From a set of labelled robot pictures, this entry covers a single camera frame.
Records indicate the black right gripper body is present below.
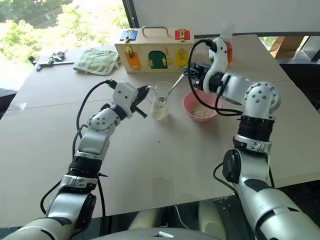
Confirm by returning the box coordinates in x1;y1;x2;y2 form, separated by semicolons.
192;63;210;94

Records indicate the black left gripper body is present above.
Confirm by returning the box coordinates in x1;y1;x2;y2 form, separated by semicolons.
130;86;149;113

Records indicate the clear glass mug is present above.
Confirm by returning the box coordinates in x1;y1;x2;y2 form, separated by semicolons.
147;81;176;121

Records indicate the metal spoon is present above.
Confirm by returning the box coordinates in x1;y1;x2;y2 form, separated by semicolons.
156;66;187;105

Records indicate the oatmeal in glass mug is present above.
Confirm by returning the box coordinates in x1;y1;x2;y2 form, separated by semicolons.
151;99;170;121

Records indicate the pink bowl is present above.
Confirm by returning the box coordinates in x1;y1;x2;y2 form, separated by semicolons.
182;89;225;123

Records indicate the oatmeal in pink bowl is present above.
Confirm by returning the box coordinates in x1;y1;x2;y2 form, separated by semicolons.
191;103;218;118

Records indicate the glass of orange liquid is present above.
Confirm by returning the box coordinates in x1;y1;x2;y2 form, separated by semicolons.
221;24;235;65

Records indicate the wooden lock box with doors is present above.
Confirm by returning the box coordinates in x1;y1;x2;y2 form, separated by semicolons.
114;26;196;75

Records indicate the green quilted cloth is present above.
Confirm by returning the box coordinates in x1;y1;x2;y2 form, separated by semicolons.
72;48;120;76

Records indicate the brown wooden plank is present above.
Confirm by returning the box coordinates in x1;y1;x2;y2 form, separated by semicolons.
268;36;311;60

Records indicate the bunch of dark keys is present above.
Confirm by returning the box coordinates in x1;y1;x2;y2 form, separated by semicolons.
48;49;69;63

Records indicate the white robot leg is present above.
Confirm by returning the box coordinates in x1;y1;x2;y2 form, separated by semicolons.
198;199;227;240
127;207;163;231

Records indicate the grey robot torso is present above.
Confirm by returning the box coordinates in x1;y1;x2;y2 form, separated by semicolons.
89;226;208;240

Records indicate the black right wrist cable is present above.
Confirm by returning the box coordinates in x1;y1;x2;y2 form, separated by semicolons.
187;38;242;117

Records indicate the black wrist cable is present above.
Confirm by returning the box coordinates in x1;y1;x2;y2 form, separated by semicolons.
187;38;242;117
71;79;118;157

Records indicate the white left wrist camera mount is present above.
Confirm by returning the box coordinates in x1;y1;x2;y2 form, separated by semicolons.
111;81;140;119

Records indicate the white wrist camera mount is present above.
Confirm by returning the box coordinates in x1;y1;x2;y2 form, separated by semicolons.
111;81;140;119
201;36;230;94

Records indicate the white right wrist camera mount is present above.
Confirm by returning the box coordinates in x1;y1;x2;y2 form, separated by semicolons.
201;36;230;94

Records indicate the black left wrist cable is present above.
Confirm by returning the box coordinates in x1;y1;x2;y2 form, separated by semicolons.
71;79;118;157

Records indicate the black window frame post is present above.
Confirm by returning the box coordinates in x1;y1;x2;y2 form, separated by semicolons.
121;0;140;30

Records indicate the black left upper arm cable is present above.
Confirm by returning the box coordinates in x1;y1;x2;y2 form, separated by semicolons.
39;172;109;219

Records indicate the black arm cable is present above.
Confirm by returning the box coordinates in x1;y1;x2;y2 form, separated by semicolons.
39;172;109;219
213;161;237;195

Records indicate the dark green handled tool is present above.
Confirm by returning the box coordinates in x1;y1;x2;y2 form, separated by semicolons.
35;60;76;73

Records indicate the black right upper arm cable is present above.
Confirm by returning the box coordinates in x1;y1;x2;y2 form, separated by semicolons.
213;161;237;195

